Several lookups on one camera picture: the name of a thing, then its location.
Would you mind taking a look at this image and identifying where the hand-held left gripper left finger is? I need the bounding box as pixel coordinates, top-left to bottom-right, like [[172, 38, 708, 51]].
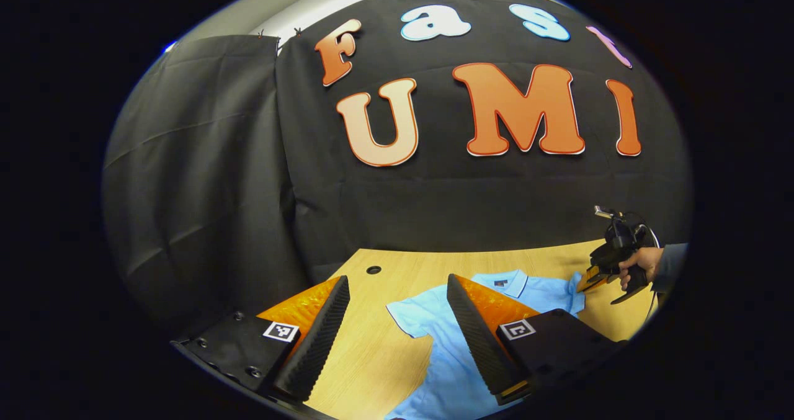
[[171, 275, 352, 403]]

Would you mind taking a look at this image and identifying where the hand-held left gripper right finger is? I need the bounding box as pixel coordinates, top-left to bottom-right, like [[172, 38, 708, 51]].
[[445, 274, 628, 406]]

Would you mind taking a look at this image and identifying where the light blue T-shirt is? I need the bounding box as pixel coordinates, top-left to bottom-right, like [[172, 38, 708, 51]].
[[385, 269, 587, 420]]

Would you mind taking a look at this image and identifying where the black backdrop cloth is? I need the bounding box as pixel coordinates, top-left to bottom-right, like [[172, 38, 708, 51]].
[[102, 0, 694, 340]]

